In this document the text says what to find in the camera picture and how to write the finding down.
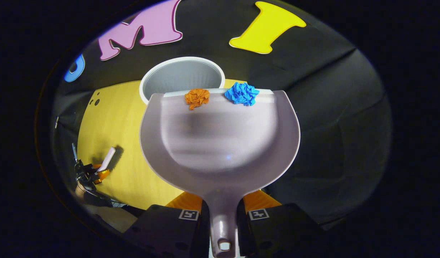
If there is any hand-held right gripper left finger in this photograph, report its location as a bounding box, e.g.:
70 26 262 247
124 192 210 258

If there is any purple dustpan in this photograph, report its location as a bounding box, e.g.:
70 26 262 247
139 88 301 258

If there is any black backdrop cloth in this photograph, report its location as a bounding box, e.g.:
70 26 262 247
51 0 392 226

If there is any white ribbed garbage bin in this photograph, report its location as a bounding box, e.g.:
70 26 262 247
139 56 226 105

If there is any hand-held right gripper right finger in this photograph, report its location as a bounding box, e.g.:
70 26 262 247
238 190 321 258

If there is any orange paper trash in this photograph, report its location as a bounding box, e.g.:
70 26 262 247
185 88 210 110

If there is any blue paper trash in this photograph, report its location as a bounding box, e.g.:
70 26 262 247
224 82 260 106

